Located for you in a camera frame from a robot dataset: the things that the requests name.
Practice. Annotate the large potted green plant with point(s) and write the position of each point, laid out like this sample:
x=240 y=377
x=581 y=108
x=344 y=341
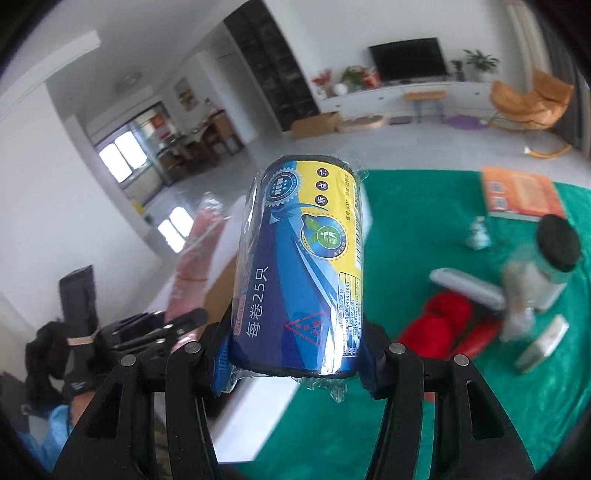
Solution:
x=481 y=62

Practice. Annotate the brown cardboard box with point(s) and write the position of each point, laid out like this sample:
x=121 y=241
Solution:
x=316 y=125

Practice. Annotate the pink floral cloth pouch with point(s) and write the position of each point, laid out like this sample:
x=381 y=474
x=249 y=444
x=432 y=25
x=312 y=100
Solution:
x=196 y=263

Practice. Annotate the round wooden tray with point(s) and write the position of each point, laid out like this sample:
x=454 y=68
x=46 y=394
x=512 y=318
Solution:
x=362 y=123

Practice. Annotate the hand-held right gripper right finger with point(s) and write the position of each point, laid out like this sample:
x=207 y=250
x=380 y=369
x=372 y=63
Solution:
x=371 y=385

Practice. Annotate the grey wipes packet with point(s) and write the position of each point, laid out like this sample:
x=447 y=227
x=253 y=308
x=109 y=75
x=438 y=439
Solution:
x=466 y=288

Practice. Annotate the blue yellow trash bag roll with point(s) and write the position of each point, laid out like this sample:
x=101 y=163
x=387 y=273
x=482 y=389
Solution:
x=295 y=258

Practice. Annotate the white round vase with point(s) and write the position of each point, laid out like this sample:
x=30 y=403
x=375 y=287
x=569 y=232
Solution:
x=340 y=89

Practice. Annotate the yellow white tissue pack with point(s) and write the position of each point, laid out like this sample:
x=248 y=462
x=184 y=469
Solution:
x=542 y=344

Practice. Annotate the black flat television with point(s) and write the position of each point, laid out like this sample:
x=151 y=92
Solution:
x=408 y=60

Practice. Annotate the teal embroidered sachet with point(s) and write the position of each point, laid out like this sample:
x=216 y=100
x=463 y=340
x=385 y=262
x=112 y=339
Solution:
x=478 y=235

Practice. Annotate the white cardboard box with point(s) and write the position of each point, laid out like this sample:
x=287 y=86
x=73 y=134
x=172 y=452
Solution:
x=258 y=415

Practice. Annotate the orange book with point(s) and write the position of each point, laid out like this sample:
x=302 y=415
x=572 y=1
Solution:
x=521 y=194

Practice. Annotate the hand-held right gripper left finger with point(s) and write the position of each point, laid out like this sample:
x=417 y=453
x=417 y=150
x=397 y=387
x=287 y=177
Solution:
x=221 y=374

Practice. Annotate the purple round rug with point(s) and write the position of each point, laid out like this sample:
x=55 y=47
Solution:
x=464 y=123

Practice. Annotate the orange lounge chair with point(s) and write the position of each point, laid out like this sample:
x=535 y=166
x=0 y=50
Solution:
x=526 y=106

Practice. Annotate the small potted green plant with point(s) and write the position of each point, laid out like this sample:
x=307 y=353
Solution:
x=457 y=69

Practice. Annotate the framed wall picture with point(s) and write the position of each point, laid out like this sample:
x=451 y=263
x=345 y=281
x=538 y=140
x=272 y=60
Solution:
x=184 y=93

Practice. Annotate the dark display cabinet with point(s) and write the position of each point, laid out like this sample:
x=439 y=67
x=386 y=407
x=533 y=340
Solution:
x=277 y=69

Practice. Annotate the wooden stool with metal legs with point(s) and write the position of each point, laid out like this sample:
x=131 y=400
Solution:
x=425 y=96

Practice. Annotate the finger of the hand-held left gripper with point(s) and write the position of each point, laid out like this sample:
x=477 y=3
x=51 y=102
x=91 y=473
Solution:
x=161 y=323
x=147 y=346

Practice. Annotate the wooden dining set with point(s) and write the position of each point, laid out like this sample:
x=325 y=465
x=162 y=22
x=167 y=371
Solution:
x=203 y=143

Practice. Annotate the clear jar with black lid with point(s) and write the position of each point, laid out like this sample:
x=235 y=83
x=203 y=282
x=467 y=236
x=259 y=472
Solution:
x=540 y=277

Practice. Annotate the green and red bouquet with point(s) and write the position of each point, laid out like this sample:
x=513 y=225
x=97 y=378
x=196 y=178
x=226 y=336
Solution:
x=358 y=77

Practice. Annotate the red flower arrangement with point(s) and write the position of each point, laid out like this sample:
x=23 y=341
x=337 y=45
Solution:
x=322 y=81

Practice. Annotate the grey curtain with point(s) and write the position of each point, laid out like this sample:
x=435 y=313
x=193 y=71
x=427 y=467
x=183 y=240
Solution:
x=565 y=92

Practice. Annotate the white tower air conditioner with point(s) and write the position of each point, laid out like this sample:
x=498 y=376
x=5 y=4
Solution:
x=528 y=37

